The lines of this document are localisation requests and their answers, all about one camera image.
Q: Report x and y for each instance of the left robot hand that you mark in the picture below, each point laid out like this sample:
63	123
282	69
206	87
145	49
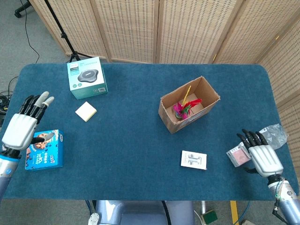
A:
21	129

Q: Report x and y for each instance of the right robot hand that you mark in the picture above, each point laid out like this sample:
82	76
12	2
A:
264	159

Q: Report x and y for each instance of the colourful feather shuttlecock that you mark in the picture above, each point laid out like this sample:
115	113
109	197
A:
181	110

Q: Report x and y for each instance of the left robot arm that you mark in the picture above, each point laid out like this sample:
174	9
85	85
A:
5	171

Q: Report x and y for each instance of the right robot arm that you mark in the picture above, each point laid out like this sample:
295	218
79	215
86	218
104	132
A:
288	199

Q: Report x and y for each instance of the blue cookie box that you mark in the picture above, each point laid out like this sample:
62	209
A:
47	157

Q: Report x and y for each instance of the green speaker product box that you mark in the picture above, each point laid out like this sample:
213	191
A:
86	77

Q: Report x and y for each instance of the cardboard box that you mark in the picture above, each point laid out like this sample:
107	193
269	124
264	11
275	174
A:
174	122

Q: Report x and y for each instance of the black tripod stand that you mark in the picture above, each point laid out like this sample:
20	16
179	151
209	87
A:
62	35

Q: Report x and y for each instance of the clear plastic bag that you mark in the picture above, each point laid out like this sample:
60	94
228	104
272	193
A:
275	136

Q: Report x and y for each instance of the pink packet in clear wrap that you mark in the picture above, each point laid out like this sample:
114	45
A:
239	155

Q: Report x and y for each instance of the yellow sticky note pad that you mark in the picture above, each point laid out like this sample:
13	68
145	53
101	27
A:
85	111

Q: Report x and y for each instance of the white card packet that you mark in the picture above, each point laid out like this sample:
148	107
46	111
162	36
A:
193	160

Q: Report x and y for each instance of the blue table cloth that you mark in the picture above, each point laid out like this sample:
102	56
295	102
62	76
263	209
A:
131	145

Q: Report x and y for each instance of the blue-grey robot torso base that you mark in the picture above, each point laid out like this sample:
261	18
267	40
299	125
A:
140	213

